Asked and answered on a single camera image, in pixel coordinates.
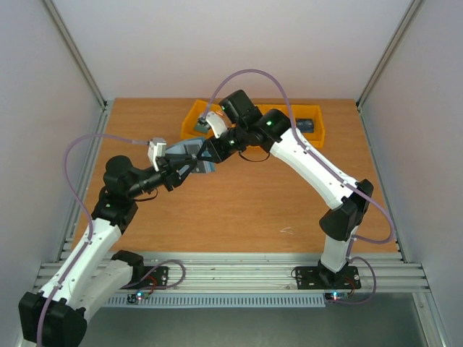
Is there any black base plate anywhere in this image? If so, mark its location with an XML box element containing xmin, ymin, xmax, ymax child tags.
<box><xmin>291</xmin><ymin>265</ymin><xmax>362</xmax><ymax>290</ymax></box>
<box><xmin>122</xmin><ymin>266</ymin><xmax>169</xmax><ymax>290</ymax></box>

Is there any blue card holder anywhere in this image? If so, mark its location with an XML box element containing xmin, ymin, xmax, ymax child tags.
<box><xmin>166</xmin><ymin>137</ymin><xmax>215</xmax><ymax>174</ymax></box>

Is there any aluminium rail base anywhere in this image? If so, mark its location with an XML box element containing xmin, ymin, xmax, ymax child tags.
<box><xmin>34</xmin><ymin>251</ymin><xmax>431</xmax><ymax>294</ymax></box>

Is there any blue credit card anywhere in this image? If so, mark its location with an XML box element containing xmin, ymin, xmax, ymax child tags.
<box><xmin>296</xmin><ymin>119</ymin><xmax>315</xmax><ymax>133</ymax></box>

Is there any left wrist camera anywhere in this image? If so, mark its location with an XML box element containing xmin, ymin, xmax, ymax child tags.
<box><xmin>148</xmin><ymin>137</ymin><xmax>167</xmax><ymax>172</ymax></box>

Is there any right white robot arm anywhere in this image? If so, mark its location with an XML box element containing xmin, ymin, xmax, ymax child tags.
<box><xmin>198</xmin><ymin>90</ymin><xmax>373</xmax><ymax>287</ymax></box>

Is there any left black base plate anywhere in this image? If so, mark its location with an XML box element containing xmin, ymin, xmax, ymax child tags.
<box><xmin>122</xmin><ymin>266</ymin><xmax>169</xmax><ymax>290</ymax></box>

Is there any grey slotted cable duct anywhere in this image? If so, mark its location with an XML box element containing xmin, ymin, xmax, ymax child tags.
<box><xmin>103</xmin><ymin>293</ymin><xmax>326</xmax><ymax>309</ymax></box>

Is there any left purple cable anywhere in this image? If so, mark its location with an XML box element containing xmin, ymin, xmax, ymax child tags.
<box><xmin>35</xmin><ymin>133</ymin><xmax>151</xmax><ymax>347</ymax></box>

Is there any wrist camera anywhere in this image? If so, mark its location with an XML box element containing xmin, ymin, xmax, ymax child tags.
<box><xmin>148</xmin><ymin>137</ymin><xmax>167</xmax><ymax>172</ymax></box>
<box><xmin>194</xmin><ymin>111</ymin><xmax>228</xmax><ymax>138</ymax></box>

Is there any left aluminium frame post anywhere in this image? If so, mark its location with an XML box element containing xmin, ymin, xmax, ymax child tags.
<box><xmin>41</xmin><ymin>0</ymin><xmax>107</xmax><ymax>110</ymax></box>

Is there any purple cable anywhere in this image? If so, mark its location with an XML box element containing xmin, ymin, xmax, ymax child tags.
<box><xmin>35</xmin><ymin>133</ymin><xmax>151</xmax><ymax>347</ymax></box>
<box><xmin>200</xmin><ymin>69</ymin><xmax>396</xmax><ymax>245</ymax></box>

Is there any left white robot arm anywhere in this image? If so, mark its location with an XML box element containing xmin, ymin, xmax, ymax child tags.
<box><xmin>18</xmin><ymin>154</ymin><xmax>198</xmax><ymax>346</ymax></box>

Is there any single yellow bin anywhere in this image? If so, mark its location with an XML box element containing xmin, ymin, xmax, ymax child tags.
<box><xmin>180</xmin><ymin>99</ymin><xmax>213</xmax><ymax>140</ymax></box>

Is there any aluminium frame post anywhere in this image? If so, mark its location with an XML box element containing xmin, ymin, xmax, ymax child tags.
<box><xmin>41</xmin><ymin>0</ymin><xmax>107</xmax><ymax>110</ymax></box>
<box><xmin>356</xmin><ymin>0</ymin><xmax>425</xmax><ymax>111</ymax></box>

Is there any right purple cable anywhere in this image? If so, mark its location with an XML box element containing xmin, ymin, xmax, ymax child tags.
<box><xmin>200</xmin><ymin>69</ymin><xmax>396</xmax><ymax>245</ymax></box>

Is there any yellow bin with red card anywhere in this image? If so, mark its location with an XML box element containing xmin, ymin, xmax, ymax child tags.
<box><xmin>257</xmin><ymin>104</ymin><xmax>289</xmax><ymax>116</ymax></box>

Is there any yellow bin with blue card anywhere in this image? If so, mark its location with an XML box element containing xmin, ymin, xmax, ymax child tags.
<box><xmin>292</xmin><ymin>105</ymin><xmax>326</xmax><ymax>149</ymax></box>

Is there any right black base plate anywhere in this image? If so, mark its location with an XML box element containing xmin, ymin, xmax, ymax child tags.
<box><xmin>291</xmin><ymin>265</ymin><xmax>362</xmax><ymax>290</ymax></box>

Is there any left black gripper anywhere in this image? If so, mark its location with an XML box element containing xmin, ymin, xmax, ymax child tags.
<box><xmin>127</xmin><ymin>153</ymin><xmax>197</xmax><ymax>199</ymax></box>

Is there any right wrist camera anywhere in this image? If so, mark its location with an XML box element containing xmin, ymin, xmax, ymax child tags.
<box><xmin>194</xmin><ymin>111</ymin><xmax>228</xmax><ymax>138</ymax></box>

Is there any right aluminium frame post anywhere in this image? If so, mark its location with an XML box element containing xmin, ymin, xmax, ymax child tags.
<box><xmin>356</xmin><ymin>0</ymin><xmax>425</xmax><ymax>111</ymax></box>

